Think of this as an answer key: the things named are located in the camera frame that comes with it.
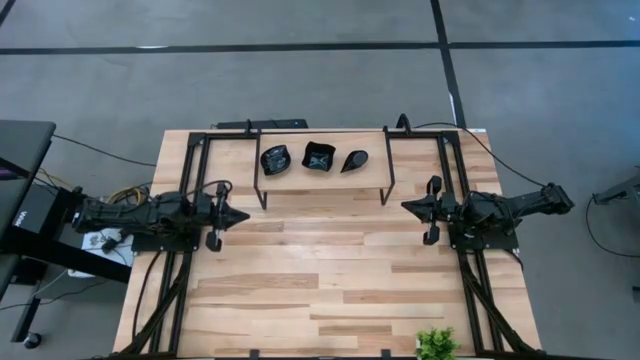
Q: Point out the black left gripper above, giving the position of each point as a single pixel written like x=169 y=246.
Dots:
x=210 y=212

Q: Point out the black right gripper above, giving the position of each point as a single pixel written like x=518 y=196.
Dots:
x=447 y=210

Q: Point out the black leaf-shaped mini plate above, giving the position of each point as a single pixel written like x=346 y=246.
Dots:
x=275 y=160

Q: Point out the black teardrop mini plate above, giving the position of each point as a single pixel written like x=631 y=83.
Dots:
x=356 y=160

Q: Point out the black square mini plate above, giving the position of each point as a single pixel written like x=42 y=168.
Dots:
x=318 y=157

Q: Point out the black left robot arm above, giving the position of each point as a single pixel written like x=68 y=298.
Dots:
x=125 y=217

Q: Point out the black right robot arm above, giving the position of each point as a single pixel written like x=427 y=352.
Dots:
x=525 y=205

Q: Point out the wooden riser shelf black legs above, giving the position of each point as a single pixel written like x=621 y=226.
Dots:
x=300 y=182

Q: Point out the black power strip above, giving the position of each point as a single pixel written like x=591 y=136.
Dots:
x=265 y=124

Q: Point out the green plant white pot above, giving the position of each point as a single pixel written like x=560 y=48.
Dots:
x=437 y=342

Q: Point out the black desk foot beam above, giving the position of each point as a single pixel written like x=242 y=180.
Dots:
x=60 y=255

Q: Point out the black computer case white lettering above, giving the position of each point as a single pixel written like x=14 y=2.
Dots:
x=30 y=212

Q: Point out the grey metal stand leg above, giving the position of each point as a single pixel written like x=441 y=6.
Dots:
x=622 y=191

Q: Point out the black device at left edge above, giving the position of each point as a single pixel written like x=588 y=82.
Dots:
x=25 y=142

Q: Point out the black desk leg caster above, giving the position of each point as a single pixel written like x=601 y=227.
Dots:
x=31 y=341

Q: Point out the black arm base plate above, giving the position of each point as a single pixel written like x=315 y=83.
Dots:
x=150 y=245
x=505 y=243

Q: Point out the black table edge bracket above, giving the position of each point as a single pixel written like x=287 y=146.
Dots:
x=385 y=354
x=254 y=354

